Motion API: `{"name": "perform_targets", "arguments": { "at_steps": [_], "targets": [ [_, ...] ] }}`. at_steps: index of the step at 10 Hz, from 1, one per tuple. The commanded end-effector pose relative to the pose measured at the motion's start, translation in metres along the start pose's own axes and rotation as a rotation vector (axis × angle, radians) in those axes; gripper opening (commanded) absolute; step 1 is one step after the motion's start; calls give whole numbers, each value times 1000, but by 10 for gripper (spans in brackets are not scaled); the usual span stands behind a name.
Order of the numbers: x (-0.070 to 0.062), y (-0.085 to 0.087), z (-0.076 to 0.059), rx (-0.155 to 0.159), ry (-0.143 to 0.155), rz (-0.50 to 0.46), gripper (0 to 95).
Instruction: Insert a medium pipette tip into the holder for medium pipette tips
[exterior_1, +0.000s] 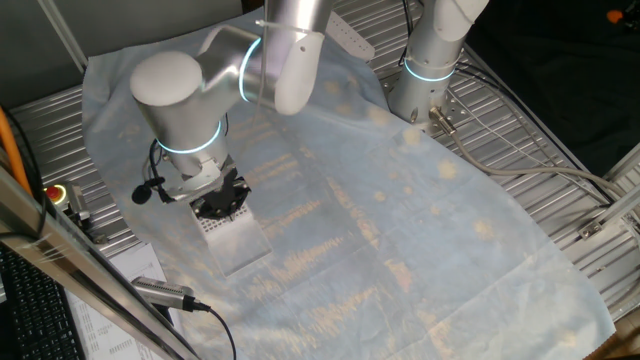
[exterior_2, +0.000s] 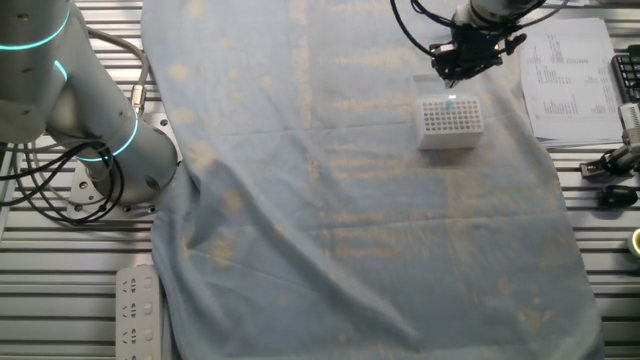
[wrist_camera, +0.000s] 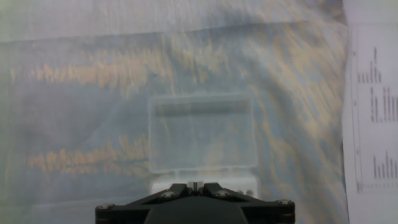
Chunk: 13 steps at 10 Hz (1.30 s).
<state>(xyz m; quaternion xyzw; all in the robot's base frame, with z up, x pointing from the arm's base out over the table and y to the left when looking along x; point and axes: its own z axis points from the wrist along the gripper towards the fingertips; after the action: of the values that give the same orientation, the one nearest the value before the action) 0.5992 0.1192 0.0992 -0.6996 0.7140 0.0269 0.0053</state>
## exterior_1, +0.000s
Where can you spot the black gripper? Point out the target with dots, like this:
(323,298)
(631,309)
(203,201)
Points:
(225,190)

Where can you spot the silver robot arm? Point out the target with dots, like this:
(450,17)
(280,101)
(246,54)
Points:
(175,115)

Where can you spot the white pipette tip rack box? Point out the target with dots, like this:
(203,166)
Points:
(240,245)

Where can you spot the black foam microphone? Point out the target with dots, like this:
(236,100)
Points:
(141,193)

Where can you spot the red emergency stop button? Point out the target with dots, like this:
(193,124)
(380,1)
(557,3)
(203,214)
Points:
(56,194)

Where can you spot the light blue cloth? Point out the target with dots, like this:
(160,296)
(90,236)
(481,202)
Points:
(400,225)

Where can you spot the printed white paper sheet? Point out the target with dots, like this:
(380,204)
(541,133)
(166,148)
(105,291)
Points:
(100,330)

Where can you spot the white power strip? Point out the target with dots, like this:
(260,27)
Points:
(352,42)

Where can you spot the black keyboard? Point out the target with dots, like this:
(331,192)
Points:
(35,310)

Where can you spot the orange plastic object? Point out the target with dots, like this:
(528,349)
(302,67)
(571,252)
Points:
(616,16)

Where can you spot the silver wrist mount bracket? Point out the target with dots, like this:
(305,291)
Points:
(192,185)

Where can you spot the black clamp bracket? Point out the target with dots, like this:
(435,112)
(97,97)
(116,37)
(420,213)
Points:
(97,235)

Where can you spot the aluminium frame bar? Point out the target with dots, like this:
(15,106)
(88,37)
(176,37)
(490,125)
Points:
(75,270)
(62,35)
(615,210)

